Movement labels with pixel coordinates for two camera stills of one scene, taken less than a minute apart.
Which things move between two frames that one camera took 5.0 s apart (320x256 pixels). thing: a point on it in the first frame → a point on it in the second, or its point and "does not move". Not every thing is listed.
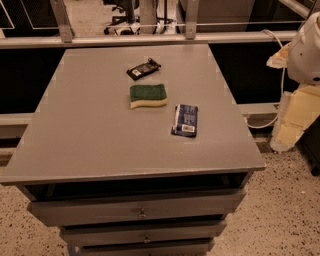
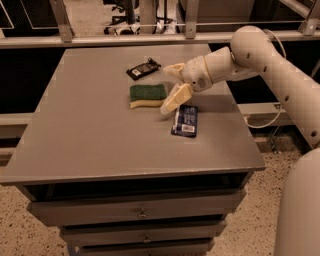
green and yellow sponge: [147, 95] does not move
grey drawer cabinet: [136, 150] does not move
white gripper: [306, 60] → [195, 74]
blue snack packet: [185, 122] does not move
